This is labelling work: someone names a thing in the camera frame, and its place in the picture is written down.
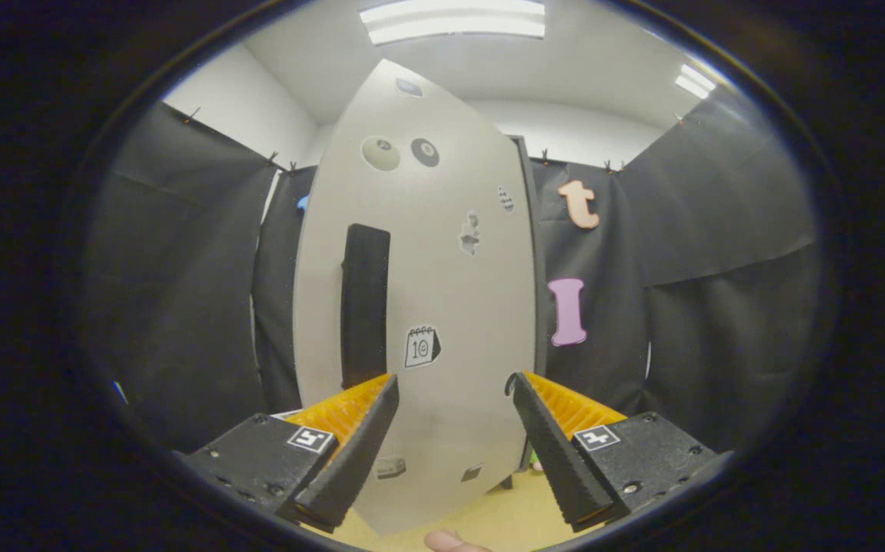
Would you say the black backdrop cloth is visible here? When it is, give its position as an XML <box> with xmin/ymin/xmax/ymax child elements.
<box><xmin>82</xmin><ymin>96</ymin><xmax>823</xmax><ymax>453</ymax></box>

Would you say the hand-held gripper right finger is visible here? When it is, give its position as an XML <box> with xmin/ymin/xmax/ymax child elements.
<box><xmin>512</xmin><ymin>371</ymin><xmax>735</xmax><ymax>534</ymax></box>

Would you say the grey shoe cabinet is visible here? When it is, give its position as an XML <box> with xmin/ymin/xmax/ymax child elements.
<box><xmin>505</xmin><ymin>136</ymin><xmax>552</xmax><ymax>491</ymax></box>

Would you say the long ceiling light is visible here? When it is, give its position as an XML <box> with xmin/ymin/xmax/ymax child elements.
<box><xmin>358</xmin><ymin>0</ymin><xmax>547</xmax><ymax>45</ymax></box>

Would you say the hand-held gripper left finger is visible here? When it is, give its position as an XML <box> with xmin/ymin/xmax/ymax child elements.
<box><xmin>174</xmin><ymin>373</ymin><xmax>401</xmax><ymax>535</ymax></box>

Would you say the small ceiling light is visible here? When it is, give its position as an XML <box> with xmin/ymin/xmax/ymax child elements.
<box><xmin>674</xmin><ymin>63</ymin><xmax>718</xmax><ymax>100</ymax></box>

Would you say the black door handle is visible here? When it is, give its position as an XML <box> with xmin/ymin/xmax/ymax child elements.
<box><xmin>341</xmin><ymin>223</ymin><xmax>392</xmax><ymax>390</ymax></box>

